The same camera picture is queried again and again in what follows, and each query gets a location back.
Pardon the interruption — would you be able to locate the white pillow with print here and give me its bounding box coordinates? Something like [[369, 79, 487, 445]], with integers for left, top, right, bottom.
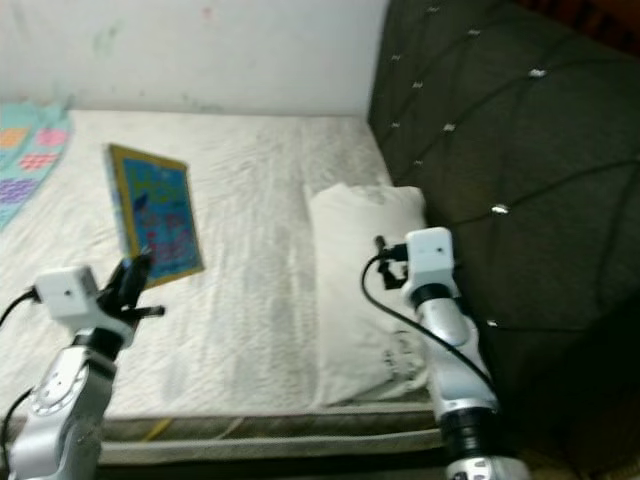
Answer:
[[305, 183, 431, 409]]

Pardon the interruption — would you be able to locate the yellow blue children's book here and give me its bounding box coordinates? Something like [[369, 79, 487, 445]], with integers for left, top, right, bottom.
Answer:
[[105, 143, 204, 291]]

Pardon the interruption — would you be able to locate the white quilted mattress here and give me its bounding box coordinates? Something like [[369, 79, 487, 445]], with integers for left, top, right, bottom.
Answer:
[[0, 108, 446, 471]]

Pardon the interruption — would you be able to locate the teal blanket with dotted hearts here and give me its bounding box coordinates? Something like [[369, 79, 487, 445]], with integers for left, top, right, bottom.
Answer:
[[0, 100, 73, 231]]

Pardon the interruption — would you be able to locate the black tufted headboard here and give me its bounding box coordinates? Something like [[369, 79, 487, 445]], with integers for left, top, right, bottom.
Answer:
[[368, 0, 640, 471]]

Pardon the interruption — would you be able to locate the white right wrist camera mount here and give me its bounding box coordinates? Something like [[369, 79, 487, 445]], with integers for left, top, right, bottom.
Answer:
[[405, 227, 459, 303]]

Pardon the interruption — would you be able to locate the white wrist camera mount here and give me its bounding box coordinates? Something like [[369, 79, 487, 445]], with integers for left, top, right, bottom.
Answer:
[[405, 227, 459, 303], [35, 265, 108, 326]]

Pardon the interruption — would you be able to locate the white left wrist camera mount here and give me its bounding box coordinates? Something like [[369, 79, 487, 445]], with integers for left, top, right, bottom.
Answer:
[[35, 265, 108, 326]]

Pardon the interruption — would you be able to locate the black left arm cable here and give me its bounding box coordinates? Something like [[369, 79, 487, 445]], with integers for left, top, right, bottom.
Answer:
[[0, 288, 41, 480]]

